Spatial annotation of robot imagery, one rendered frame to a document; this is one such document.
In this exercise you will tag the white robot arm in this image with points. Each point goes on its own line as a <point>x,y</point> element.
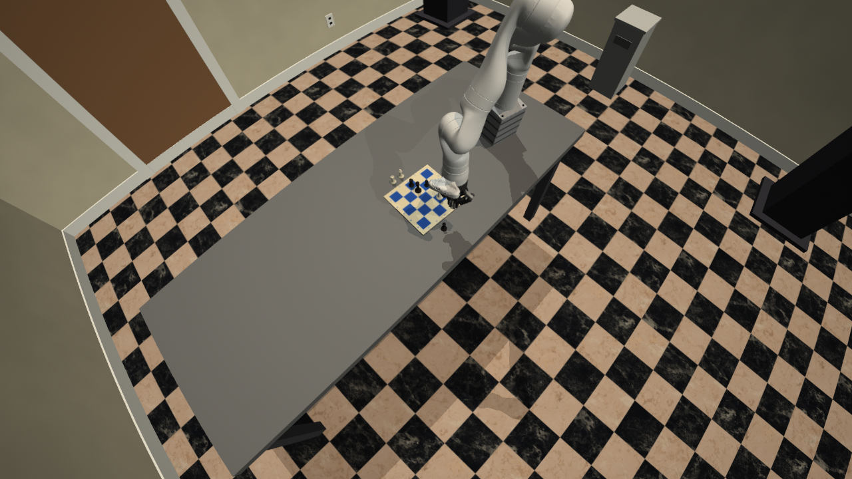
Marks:
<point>498,82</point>

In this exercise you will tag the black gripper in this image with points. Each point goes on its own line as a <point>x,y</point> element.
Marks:
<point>467,197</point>

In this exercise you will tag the blue and cream chessboard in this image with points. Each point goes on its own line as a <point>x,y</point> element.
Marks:
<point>423,210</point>

